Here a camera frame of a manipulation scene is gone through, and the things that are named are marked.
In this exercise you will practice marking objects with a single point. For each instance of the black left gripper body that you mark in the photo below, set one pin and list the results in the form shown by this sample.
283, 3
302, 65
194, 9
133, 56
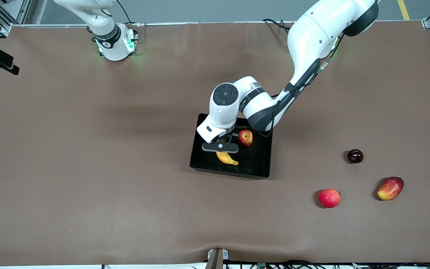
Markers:
231, 135

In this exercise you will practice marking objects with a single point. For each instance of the red yellow apple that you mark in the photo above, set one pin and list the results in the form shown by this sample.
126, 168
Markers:
245, 138

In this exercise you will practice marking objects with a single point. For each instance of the yellow banana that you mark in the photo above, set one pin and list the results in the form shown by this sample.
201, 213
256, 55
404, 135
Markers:
227, 158

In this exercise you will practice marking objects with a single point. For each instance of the black plastic box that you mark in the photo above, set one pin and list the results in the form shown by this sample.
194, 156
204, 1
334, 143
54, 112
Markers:
254, 160

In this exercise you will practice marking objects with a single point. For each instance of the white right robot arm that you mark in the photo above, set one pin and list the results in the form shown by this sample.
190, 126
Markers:
112, 43

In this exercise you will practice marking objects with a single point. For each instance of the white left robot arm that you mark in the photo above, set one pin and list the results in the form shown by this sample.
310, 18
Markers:
312, 41

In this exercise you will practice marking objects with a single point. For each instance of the red round apple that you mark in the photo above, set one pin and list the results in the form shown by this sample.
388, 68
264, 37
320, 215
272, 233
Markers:
329, 198

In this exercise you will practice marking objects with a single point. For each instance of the dark purple round fruit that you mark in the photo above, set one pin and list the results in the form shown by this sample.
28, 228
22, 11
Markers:
355, 155

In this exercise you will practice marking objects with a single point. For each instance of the brown table mat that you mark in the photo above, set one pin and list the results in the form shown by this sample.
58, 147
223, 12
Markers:
88, 149

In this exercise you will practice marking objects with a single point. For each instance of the small green circuit board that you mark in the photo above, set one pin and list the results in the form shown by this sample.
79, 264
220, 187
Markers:
262, 265

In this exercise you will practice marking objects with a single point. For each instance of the red yellow mango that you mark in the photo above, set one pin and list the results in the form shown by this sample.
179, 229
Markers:
390, 188

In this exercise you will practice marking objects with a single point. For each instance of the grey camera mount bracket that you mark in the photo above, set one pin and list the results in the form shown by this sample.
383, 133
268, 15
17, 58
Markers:
217, 258

